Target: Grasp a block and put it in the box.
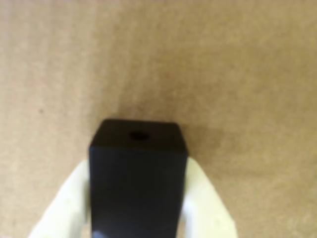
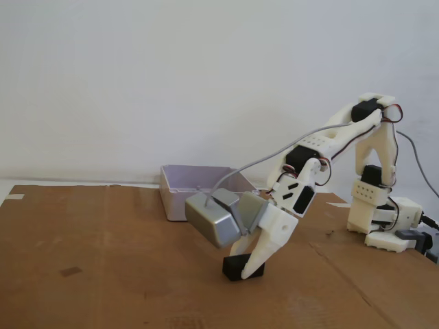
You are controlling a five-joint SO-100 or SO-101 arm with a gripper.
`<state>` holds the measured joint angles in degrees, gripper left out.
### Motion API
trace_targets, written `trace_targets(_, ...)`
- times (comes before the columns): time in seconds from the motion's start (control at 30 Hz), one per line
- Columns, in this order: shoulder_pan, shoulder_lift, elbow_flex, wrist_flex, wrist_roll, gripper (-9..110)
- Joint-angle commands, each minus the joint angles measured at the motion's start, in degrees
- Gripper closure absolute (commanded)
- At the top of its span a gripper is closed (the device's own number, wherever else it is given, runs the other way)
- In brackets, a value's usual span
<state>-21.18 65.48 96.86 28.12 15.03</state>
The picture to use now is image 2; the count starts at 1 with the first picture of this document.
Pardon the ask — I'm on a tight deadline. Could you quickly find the black power cable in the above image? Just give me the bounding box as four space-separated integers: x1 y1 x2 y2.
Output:
420 215 439 232

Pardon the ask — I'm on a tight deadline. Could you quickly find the gray camera cable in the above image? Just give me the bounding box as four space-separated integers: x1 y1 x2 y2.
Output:
204 121 439 208

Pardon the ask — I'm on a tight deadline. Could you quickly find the gray black table clamp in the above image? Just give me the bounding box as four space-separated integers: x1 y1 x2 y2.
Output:
395 229 439 265

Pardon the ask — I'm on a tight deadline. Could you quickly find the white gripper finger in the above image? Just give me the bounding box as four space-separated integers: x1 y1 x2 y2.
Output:
240 235 276 281
230 234 257 257

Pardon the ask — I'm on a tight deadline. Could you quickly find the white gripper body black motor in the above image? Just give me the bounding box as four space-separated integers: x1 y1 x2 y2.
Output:
257 179 316 254

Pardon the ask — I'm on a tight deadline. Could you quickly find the brown cardboard sheet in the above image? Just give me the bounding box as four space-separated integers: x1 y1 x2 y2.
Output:
0 184 439 329

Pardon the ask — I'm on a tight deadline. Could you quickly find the gray camera mount bracket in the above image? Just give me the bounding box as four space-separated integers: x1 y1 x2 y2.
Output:
236 192 270 238

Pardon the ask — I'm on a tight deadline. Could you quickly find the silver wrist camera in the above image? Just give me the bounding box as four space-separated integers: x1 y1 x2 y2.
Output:
185 188 243 249

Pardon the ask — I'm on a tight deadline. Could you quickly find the lavender plastic box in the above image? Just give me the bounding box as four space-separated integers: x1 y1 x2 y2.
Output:
159 164 259 223

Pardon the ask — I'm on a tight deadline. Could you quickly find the black rectangular block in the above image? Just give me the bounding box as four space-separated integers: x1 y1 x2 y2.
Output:
222 254 266 283

